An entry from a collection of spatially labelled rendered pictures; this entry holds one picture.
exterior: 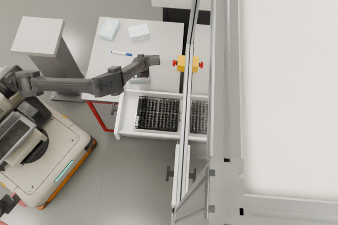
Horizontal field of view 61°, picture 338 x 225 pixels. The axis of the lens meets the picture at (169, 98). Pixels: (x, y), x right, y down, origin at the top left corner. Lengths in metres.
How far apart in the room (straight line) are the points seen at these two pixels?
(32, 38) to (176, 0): 0.97
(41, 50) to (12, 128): 0.68
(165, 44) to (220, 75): 1.53
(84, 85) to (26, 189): 1.28
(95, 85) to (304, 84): 0.79
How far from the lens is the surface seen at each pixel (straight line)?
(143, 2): 3.17
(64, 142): 2.25
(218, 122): 0.37
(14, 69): 1.45
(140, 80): 1.75
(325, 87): 0.47
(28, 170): 2.29
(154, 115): 1.53
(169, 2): 2.00
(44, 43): 2.07
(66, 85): 1.18
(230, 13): 0.47
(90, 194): 2.41
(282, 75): 0.46
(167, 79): 1.78
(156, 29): 1.98
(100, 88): 1.10
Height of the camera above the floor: 2.34
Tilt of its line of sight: 66 degrees down
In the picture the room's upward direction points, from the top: 3 degrees clockwise
